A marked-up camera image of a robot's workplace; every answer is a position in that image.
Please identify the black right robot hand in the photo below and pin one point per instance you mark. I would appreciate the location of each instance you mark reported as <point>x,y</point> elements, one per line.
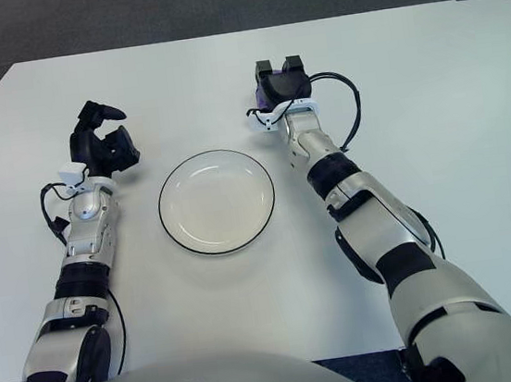
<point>287,85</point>

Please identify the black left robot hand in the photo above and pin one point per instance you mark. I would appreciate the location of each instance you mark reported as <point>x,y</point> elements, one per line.
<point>80,147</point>

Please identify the purple tissue paper pack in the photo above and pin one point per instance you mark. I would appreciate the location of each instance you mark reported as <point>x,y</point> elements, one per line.
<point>262,100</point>

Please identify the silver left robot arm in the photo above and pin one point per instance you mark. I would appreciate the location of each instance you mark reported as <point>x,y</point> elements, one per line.
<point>88,230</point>

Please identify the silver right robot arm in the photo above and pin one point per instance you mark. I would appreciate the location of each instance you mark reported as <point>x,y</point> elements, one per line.
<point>380,217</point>

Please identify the white plate with black rim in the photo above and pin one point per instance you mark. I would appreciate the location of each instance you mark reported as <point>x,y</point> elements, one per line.
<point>217,205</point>

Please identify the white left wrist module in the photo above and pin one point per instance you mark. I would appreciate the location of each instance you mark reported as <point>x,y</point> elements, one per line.
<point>71,171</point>

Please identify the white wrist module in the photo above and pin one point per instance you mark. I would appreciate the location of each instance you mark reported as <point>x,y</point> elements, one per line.
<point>71,171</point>
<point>268,122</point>

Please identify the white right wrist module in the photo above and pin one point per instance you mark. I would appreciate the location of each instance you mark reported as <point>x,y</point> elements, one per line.
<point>268,122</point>

